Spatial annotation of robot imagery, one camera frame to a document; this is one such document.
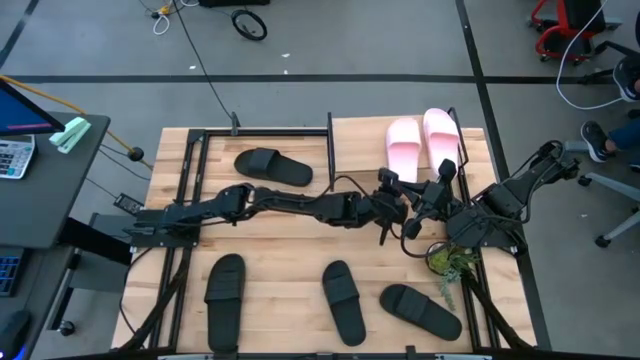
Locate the dark desk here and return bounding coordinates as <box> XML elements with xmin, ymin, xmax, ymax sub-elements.
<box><xmin>0</xmin><ymin>112</ymin><xmax>111</xmax><ymax>251</ymax></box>

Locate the grey office chair base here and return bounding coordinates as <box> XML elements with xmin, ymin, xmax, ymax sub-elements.
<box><xmin>563</xmin><ymin>139</ymin><xmax>640</xmax><ymax>250</ymax></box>

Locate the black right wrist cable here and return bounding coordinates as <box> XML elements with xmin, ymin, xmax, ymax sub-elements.
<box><xmin>398</xmin><ymin>214</ymin><xmax>451</xmax><ymax>260</ymax></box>

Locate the black slide sandal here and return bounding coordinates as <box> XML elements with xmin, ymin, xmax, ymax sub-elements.
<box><xmin>203</xmin><ymin>253</ymin><xmax>247</xmax><ymax>354</ymax></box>
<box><xmin>378</xmin><ymin>283</ymin><xmax>463</xmax><ymax>342</ymax></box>
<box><xmin>321</xmin><ymin>259</ymin><xmax>367</xmax><ymax>347</ymax></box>
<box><xmin>233</xmin><ymin>147</ymin><xmax>314</xmax><ymax>188</ymax></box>

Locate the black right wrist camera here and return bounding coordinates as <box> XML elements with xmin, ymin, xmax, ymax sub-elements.
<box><xmin>438</xmin><ymin>158</ymin><xmax>458</xmax><ymax>184</ymax></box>

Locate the wooden shelf black frame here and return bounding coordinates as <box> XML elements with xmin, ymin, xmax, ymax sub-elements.
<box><xmin>326</xmin><ymin>106</ymin><xmax>470</xmax><ymax>187</ymax></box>

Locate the grey desk base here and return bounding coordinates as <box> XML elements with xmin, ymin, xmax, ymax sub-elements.
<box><xmin>47</xmin><ymin>212</ymin><xmax>132</xmax><ymax>337</ymax></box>

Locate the red and black chair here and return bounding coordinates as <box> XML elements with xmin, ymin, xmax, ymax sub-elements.
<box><xmin>529</xmin><ymin>0</ymin><xmax>624</xmax><ymax>65</ymax></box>

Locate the computer monitor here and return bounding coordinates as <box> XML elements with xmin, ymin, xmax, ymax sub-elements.
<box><xmin>0</xmin><ymin>79</ymin><xmax>66</xmax><ymax>137</ymax></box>

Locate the black office chair base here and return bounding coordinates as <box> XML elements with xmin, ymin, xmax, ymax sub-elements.
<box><xmin>577</xmin><ymin>40</ymin><xmax>640</xmax><ymax>86</ymax></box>

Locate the green potted plant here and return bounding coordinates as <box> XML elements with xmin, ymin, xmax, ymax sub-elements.
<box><xmin>424</xmin><ymin>241</ymin><xmax>481</xmax><ymax>311</ymax></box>

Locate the white cable yellow plug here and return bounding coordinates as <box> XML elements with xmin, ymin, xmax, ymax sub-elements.
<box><xmin>152</xmin><ymin>0</ymin><xmax>201</xmax><ymax>36</ymax></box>

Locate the grey calculator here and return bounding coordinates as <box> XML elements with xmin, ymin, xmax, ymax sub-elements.
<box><xmin>0</xmin><ymin>134</ymin><xmax>37</xmax><ymax>180</ymax></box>

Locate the person's foot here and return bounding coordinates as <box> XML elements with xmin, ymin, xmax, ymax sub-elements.
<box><xmin>580</xmin><ymin>120</ymin><xmax>612</xmax><ymax>164</ymax></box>
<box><xmin>612</xmin><ymin>55</ymin><xmax>640</xmax><ymax>104</ymax></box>

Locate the black floor cable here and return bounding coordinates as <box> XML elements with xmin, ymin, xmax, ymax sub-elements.
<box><xmin>172</xmin><ymin>0</ymin><xmax>236</xmax><ymax>124</ymax></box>

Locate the dark keyboard tray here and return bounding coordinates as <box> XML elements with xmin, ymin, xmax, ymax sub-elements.
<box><xmin>0</xmin><ymin>244</ymin><xmax>76</xmax><ymax>360</ymax></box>

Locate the orange cable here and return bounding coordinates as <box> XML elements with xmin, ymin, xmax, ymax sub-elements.
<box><xmin>0</xmin><ymin>74</ymin><xmax>154</xmax><ymax>171</ymax></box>

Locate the black table frame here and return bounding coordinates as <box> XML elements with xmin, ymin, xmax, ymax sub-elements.
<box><xmin>112</xmin><ymin>112</ymin><xmax>539</xmax><ymax>360</ymax></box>

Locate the black keyboard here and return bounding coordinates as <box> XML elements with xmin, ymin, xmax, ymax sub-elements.
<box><xmin>0</xmin><ymin>254</ymin><xmax>22</xmax><ymax>298</ymax></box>

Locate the thick black cable bundle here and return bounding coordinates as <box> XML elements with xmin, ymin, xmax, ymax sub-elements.
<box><xmin>119</xmin><ymin>247</ymin><xmax>194</xmax><ymax>351</ymax></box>
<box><xmin>464</xmin><ymin>277</ymin><xmax>531</xmax><ymax>351</ymax></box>

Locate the pink slide sandal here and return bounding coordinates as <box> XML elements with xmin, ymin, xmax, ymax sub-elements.
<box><xmin>385</xmin><ymin>117</ymin><xmax>423</xmax><ymax>184</ymax></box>
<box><xmin>422</xmin><ymin>107</ymin><xmax>461</xmax><ymax>181</ymax></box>

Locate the person's leg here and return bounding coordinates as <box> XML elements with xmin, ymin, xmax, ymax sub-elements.
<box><xmin>605</xmin><ymin>117</ymin><xmax>640</xmax><ymax>154</ymax></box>

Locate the white floor cable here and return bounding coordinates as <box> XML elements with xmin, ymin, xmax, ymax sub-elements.
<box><xmin>556</xmin><ymin>0</ymin><xmax>626</xmax><ymax>111</ymax></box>

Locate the black power adapter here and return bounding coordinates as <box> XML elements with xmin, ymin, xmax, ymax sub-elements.
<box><xmin>113</xmin><ymin>193</ymin><xmax>146</xmax><ymax>216</ymax></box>

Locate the black cable coil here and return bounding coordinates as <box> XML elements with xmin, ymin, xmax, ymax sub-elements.
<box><xmin>230</xmin><ymin>8</ymin><xmax>268</xmax><ymax>42</ymax></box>

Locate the black computer mouse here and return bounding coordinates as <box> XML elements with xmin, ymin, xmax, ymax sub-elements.
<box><xmin>0</xmin><ymin>309</ymin><xmax>32</xmax><ymax>360</ymax></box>

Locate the black box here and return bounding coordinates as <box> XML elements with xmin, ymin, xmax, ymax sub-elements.
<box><xmin>198</xmin><ymin>0</ymin><xmax>271</xmax><ymax>8</ymax></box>

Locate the mint green stapler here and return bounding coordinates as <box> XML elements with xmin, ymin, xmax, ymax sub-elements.
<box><xmin>48</xmin><ymin>116</ymin><xmax>93</xmax><ymax>155</ymax></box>

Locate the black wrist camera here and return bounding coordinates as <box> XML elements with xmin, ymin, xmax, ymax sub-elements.
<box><xmin>378</xmin><ymin>168</ymin><xmax>400</xmax><ymax>189</ymax></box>
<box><xmin>438</xmin><ymin>158</ymin><xmax>458</xmax><ymax>184</ymax></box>

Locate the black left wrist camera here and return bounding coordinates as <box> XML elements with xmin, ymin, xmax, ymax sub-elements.
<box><xmin>378</xmin><ymin>168</ymin><xmax>400</xmax><ymax>189</ymax></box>

